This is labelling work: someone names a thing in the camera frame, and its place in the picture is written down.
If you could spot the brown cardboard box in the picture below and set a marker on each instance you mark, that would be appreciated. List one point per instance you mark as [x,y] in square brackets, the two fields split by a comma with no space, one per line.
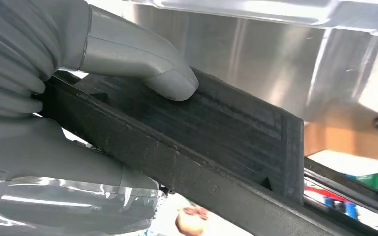
[345,140]

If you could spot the silver stamped metal panel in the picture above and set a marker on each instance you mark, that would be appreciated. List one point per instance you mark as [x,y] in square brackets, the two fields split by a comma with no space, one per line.
[273,9]

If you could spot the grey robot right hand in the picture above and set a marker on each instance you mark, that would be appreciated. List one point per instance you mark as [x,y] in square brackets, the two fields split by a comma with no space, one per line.
[62,195]

